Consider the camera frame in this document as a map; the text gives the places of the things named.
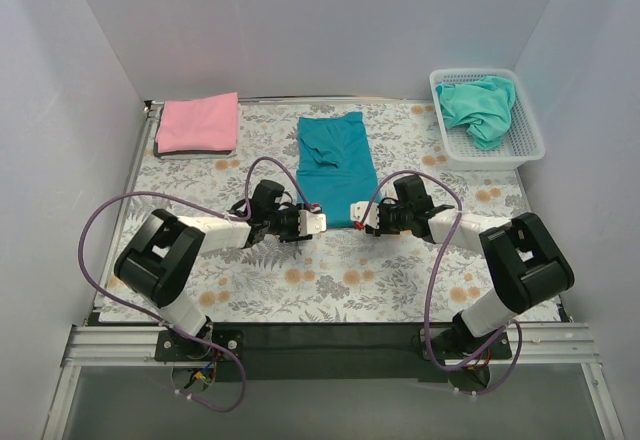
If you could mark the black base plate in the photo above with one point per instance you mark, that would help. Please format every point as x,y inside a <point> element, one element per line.
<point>328,351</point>

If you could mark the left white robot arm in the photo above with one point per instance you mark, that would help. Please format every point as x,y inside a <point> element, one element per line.
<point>158,260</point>

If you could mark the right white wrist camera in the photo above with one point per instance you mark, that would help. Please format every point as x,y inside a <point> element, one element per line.
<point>365,214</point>

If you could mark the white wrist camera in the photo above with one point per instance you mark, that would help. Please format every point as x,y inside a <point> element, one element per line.
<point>311,223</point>
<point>365,214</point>

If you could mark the floral table mat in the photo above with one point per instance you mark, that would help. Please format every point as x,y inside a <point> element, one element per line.
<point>341,275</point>

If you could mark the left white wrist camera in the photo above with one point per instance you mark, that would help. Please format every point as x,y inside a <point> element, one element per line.
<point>311,223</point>

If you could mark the light green t shirt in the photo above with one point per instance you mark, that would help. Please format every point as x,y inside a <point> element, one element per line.
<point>481,107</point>

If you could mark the teal blue t shirt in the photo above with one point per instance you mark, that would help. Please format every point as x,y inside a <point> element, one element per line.
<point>335,167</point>

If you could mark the aluminium frame rail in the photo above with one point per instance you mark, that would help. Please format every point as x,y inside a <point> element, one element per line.
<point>543,343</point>

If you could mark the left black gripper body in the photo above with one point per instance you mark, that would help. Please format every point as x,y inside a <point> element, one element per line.
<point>295,225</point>

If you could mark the white plastic basket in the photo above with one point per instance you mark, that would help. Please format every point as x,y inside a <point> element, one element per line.
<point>522,142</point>

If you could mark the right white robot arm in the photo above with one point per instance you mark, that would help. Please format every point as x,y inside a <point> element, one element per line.
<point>525,264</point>

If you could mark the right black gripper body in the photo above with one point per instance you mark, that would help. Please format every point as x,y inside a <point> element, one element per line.
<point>382,218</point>

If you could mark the pink folded t shirt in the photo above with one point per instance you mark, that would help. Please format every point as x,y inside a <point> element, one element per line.
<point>207,125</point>

